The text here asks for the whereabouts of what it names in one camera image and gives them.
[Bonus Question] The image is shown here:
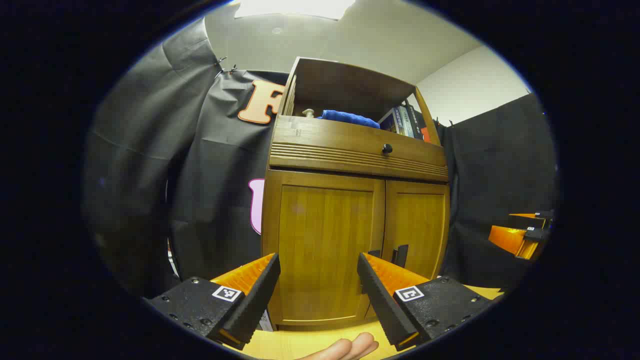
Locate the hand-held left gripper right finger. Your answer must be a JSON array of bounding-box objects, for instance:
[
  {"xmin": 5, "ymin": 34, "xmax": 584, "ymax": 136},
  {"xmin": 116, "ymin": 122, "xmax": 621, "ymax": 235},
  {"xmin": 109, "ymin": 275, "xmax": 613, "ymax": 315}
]
[{"xmin": 356, "ymin": 252, "xmax": 495, "ymax": 352}]

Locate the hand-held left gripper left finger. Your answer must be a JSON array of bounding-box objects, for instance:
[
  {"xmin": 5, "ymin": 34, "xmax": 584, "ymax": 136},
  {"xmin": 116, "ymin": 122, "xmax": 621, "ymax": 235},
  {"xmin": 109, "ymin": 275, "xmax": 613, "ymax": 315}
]
[{"xmin": 144, "ymin": 252, "xmax": 281, "ymax": 351}]

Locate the wooden shoe cabinet door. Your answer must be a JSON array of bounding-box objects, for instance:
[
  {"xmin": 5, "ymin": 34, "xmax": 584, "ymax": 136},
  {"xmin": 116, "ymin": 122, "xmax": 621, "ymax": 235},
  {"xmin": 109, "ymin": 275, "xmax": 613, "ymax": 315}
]
[
  {"xmin": 382, "ymin": 180, "xmax": 451, "ymax": 281},
  {"xmin": 261, "ymin": 170, "xmax": 386, "ymax": 326}
]

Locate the wooden double-door shoe cabinet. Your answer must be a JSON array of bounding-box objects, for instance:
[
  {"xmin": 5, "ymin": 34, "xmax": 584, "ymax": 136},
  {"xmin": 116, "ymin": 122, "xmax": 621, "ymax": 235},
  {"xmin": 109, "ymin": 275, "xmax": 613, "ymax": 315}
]
[{"xmin": 260, "ymin": 56, "xmax": 451, "ymax": 332}]

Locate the wooden cabinet drawer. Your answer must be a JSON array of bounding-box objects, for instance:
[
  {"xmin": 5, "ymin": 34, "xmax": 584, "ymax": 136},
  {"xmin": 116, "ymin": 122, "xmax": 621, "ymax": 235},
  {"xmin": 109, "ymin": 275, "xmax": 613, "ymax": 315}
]
[{"xmin": 268, "ymin": 115, "xmax": 449, "ymax": 182}]

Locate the black backdrop cloth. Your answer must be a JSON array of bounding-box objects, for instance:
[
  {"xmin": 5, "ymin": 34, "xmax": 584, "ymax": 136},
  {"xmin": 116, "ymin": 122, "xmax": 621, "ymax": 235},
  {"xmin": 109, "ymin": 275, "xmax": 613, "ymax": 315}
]
[{"xmin": 82, "ymin": 17, "xmax": 558, "ymax": 301}]

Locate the grey book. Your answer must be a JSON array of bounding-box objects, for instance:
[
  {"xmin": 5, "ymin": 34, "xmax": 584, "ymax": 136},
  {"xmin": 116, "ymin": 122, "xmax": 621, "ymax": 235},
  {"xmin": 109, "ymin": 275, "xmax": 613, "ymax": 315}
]
[{"xmin": 397, "ymin": 104, "xmax": 416, "ymax": 138}]

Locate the dark blue book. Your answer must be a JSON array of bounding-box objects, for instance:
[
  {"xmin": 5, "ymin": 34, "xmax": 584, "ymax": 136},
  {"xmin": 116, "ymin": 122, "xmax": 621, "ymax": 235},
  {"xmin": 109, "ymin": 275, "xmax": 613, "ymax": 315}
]
[{"xmin": 378, "ymin": 106, "xmax": 403, "ymax": 135}]

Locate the blue folded towel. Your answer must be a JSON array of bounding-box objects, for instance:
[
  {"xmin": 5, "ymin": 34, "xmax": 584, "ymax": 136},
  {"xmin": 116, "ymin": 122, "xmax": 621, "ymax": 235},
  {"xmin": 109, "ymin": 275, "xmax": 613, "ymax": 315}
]
[{"xmin": 317, "ymin": 109, "xmax": 381, "ymax": 129}]

